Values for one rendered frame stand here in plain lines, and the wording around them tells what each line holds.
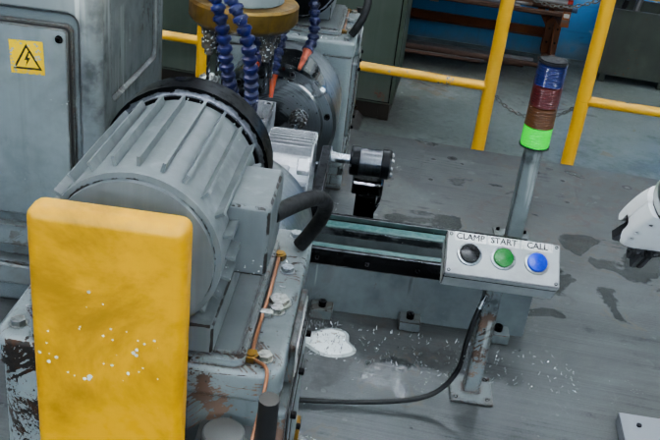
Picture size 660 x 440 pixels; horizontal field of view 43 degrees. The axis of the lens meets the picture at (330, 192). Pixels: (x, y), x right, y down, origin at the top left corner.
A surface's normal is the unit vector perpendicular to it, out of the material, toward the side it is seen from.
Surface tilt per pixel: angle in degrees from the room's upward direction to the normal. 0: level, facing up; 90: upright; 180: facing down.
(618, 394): 0
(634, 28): 90
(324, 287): 90
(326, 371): 0
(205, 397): 90
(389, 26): 90
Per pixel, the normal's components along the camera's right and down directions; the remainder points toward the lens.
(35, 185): -0.09, 0.43
